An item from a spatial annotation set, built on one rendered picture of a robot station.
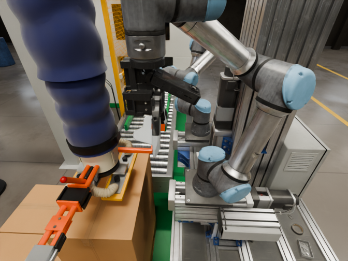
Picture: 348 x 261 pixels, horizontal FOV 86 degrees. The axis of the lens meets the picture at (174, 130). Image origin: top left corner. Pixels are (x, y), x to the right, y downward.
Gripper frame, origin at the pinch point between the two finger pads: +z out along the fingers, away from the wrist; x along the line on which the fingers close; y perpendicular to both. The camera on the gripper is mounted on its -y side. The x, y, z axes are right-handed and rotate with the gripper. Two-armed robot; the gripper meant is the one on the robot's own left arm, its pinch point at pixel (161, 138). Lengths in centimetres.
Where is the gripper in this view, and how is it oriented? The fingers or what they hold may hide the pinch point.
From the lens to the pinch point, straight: 48.7
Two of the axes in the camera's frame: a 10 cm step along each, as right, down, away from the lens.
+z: 0.0, 8.2, 5.7
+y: -10.0, -0.3, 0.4
